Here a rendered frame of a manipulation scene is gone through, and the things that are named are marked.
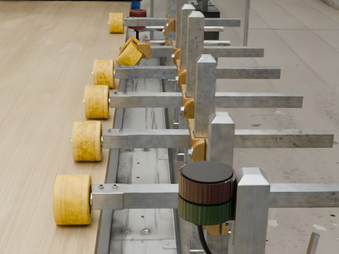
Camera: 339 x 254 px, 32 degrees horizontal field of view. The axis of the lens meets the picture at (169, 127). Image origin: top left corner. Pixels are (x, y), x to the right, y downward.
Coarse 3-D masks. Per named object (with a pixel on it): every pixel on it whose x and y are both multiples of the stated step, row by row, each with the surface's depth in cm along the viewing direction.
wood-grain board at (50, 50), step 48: (0, 48) 209; (48, 48) 210; (96, 48) 211; (0, 96) 158; (48, 96) 158; (0, 144) 127; (48, 144) 127; (0, 192) 106; (48, 192) 106; (0, 240) 91; (48, 240) 91; (96, 240) 92
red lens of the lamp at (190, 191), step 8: (232, 168) 63; (184, 184) 61; (192, 184) 60; (200, 184) 60; (208, 184) 60; (216, 184) 60; (224, 184) 60; (232, 184) 61; (184, 192) 61; (192, 192) 60; (200, 192) 60; (208, 192) 60; (216, 192) 60; (224, 192) 60; (232, 192) 62; (192, 200) 61; (200, 200) 60; (208, 200) 60; (216, 200) 60; (224, 200) 61
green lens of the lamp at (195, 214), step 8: (184, 200) 62; (232, 200) 62; (184, 208) 62; (192, 208) 61; (200, 208) 61; (208, 208) 60; (216, 208) 61; (224, 208) 61; (232, 208) 62; (184, 216) 62; (192, 216) 61; (200, 216) 61; (208, 216) 61; (216, 216) 61; (224, 216) 62; (232, 216) 63; (200, 224) 61; (208, 224) 61; (216, 224) 61
